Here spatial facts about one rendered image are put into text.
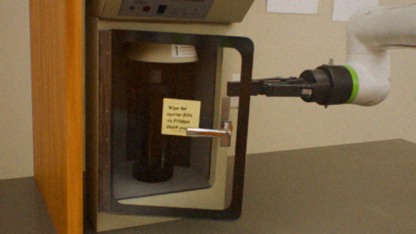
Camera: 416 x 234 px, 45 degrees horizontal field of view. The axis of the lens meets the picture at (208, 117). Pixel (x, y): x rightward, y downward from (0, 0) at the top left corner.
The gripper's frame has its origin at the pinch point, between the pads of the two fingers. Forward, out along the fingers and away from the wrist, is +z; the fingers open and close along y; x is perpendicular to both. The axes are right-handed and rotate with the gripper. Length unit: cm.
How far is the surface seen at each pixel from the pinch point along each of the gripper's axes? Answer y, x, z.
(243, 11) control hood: -6.4, -15.7, -2.6
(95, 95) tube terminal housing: -13.3, 3.2, 28.1
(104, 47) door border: -10.0, -7.4, 26.9
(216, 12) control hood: -7.0, -15.2, 3.8
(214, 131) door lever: 5.0, 7.5, 8.9
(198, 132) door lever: 3.6, 7.9, 11.6
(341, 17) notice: -55, -13, -72
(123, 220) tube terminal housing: -11.6, 32.0, 21.9
